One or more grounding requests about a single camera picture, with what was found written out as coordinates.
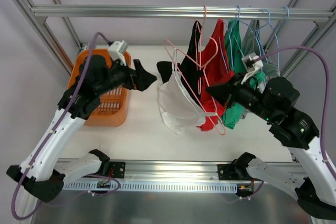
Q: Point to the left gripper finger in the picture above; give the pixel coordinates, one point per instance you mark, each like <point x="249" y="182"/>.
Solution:
<point x="138" y="67"/>
<point x="143" y="81"/>

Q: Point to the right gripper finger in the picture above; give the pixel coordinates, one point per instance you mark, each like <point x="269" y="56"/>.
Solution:
<point x="220" y="92"/>
<point x="235" y="80"/>

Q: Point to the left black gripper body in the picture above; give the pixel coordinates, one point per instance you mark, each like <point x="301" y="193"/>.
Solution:
<point x="132" y="77"/>

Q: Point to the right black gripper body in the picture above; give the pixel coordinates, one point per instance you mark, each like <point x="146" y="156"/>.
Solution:
<point x="231" y="95"/>

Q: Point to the red tank top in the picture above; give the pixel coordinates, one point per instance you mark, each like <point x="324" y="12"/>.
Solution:
<point x="216" y="72"/>

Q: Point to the green tank top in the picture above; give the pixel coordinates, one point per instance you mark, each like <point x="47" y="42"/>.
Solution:
<point x="233" y="114"/>

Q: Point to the pink wire hanger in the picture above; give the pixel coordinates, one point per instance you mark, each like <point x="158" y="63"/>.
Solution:
<point x="200" y="69"/>
<point x="214" y="118"/>

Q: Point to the black tank top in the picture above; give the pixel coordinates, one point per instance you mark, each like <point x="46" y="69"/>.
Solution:
<point x="187" y="67"/>

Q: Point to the white tank top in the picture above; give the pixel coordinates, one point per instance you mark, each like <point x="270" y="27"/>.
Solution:
<point x="177" y="108"/>

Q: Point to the blue wire hanger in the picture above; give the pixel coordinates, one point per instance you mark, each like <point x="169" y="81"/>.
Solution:
<point x="262" y="35"/>
<point x="232" y="42"/>
<point x="277" y="29"/>

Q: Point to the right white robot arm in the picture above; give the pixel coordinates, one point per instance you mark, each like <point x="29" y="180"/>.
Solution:
<point x="295" y="130"/>

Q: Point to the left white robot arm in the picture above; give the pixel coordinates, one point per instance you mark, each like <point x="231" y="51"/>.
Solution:
<point x="39" y="174"/>

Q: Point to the grey tank top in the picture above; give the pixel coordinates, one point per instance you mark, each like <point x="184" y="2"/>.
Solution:
<point x="270" y="69"/>

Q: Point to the orange plastic basket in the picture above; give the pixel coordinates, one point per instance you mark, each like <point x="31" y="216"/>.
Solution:
<point x="113" y="110"/>

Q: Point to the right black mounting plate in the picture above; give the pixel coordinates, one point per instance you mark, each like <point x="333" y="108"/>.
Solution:
<point x="226" y="172"/>

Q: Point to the black mounting plate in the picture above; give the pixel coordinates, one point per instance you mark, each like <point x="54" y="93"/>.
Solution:
<point x="116" y="169"/>
<point x="226" y="172"/>

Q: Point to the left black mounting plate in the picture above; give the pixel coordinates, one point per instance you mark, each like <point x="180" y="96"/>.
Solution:
<point x="116" y="169"/>

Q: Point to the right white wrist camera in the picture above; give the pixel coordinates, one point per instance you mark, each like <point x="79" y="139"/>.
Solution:
<point x="252" y="64"/>

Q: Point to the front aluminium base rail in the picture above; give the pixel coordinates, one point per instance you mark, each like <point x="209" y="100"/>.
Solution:
<point x="172" y="171"/>

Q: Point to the aluminium hanging rail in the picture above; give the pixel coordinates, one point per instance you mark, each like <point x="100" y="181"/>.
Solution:
<point x="138" y="11"/>

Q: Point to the white slotted cable duct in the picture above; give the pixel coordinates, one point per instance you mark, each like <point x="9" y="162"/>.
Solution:
<point x="124" y="185"/>

